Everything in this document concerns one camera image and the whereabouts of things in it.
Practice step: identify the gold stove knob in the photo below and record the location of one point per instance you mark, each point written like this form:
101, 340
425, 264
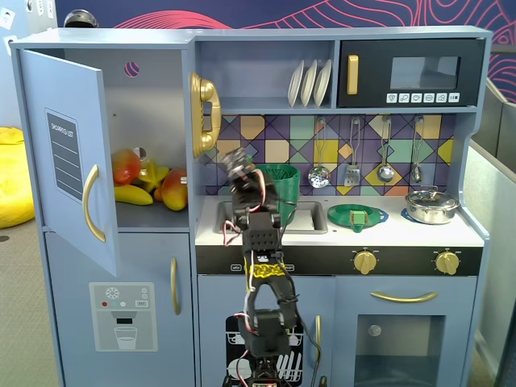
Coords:
365, 263
446, 263

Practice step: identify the blue shopping list cabinet door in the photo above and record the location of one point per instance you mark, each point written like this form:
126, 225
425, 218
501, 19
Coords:
60, 92

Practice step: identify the white toy plate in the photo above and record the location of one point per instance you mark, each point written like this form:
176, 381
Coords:
295, 84
322, 82
309, 84

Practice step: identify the yellow beanbag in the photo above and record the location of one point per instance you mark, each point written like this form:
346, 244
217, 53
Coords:
14, 181

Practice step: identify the yellow toy starfruit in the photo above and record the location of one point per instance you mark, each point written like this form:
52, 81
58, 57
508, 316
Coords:
152, 177

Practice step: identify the green ribbed basket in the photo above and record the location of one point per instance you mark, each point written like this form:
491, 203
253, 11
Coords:
286, 181

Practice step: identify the metal toy ladle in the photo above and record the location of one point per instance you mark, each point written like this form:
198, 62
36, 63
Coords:
385, 172

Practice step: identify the metal toy spatula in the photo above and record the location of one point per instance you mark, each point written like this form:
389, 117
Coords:
352, 175

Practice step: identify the metal toy skimmer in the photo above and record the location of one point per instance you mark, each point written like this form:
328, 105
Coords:
319, 177

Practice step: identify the steel toy pot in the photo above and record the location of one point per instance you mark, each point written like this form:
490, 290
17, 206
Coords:
431, 213

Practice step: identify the metal toy whisk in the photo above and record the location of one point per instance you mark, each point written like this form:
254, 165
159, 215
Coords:
417, 173

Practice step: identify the yellow toy banana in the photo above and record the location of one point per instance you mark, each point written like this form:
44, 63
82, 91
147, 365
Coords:
133, 195

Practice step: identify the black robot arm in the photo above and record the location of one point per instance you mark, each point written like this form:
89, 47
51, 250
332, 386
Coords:
262, 238

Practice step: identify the steel pot lid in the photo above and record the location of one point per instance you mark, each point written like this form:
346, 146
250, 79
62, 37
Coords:
431, 198

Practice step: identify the small green tan block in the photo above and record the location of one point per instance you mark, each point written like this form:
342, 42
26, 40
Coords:
357, 217

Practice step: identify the black toy microwave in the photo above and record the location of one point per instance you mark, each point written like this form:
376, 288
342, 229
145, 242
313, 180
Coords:
411, 96

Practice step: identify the black round helmet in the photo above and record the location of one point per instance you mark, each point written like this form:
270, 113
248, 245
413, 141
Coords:
80, 19

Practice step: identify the grey toy sink basin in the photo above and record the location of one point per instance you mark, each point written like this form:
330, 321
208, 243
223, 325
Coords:
310, 219

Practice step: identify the green flat dish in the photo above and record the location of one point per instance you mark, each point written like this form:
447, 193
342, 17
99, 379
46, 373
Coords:
338, 215

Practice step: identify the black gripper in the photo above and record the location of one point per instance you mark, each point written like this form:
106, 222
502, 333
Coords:
240, 174

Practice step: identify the red yellow toy mango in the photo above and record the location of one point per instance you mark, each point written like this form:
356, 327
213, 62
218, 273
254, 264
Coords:
125, 167
175, 189

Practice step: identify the blue toy kitchen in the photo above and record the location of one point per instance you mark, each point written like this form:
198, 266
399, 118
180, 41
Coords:
262, 52

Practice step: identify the gold toy telephone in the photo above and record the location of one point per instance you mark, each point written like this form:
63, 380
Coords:
203, 113

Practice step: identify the grey desk partition panel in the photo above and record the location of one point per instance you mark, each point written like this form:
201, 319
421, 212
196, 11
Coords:
492, 242

